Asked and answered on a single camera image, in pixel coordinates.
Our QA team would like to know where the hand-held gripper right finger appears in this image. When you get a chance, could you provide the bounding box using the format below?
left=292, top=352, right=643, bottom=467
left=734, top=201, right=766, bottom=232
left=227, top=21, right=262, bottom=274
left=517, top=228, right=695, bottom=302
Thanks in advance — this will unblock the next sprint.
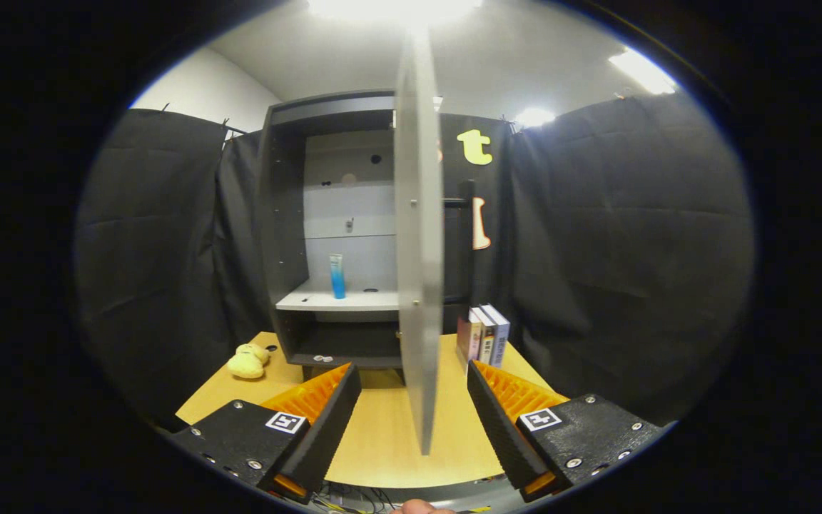
left=467, top=359, right=676, bottom=502

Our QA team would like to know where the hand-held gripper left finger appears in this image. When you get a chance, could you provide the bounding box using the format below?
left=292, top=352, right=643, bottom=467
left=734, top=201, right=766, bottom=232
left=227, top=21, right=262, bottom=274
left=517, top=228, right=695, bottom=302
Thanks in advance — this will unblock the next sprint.
left=165, top=362, right=363, bottom=506

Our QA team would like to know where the white and blue cosmetic tube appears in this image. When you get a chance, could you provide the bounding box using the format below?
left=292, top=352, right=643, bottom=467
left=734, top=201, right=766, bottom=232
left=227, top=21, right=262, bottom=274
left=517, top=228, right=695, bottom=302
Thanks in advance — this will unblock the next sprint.
left=329, top=253, right=347, bottom=300

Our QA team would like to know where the black door handle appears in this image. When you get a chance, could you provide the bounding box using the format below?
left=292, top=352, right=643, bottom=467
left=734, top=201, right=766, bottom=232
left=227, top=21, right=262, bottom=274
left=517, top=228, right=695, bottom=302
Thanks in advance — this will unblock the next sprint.
left=443, top=180, right=477, bottom=306

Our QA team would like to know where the white cover book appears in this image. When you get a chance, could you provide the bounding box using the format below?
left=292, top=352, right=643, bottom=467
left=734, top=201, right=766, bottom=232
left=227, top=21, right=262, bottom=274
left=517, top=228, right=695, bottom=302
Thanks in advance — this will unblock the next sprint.
left=470, top=307, right=499, bottom=366

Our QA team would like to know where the yellow plush toy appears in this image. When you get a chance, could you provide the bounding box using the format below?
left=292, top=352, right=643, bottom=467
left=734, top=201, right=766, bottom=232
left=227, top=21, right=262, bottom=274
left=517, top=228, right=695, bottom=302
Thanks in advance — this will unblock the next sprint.
left=226, top=343, right=270, bottom=380

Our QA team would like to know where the dark grey cabinet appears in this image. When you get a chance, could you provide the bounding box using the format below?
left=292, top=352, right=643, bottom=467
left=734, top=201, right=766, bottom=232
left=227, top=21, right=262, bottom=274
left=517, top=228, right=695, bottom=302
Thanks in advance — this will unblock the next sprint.
left=258, top=89, right=447, bottom=386

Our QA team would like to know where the black backdrop cloth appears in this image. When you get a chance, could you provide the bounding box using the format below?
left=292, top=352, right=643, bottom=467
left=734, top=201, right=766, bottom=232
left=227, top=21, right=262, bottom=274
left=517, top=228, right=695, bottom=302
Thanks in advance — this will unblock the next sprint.
left=74, top=91, right=758, bottom=429

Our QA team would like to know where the ceiling light panel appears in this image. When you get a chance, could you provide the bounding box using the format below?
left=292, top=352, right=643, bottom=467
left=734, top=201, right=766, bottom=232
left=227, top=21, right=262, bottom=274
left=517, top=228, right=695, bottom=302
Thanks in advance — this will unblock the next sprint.
left=609, top=46, right=677, bottom=96
left=514, top=107, right=557, bottom=129
left=308, top=0, right=484, bottom=26

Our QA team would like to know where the bundle of cables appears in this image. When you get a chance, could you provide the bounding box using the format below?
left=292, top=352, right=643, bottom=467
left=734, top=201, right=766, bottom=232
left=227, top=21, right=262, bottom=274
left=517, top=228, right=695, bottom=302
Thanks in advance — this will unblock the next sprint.
left=308, top=480, right=412, bottom=514

